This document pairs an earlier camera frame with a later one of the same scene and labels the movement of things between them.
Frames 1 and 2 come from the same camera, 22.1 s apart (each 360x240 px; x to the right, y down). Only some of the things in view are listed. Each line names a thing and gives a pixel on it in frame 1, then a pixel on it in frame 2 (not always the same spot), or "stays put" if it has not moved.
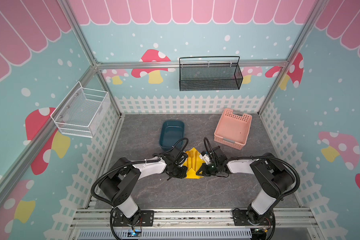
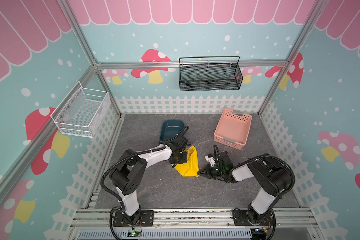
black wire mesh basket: x=210 y=77 stays put
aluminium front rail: x=101 y=218 stays put
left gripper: x=183 y=174 → x=184 y=160
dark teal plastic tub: x=171 y=132 stays put
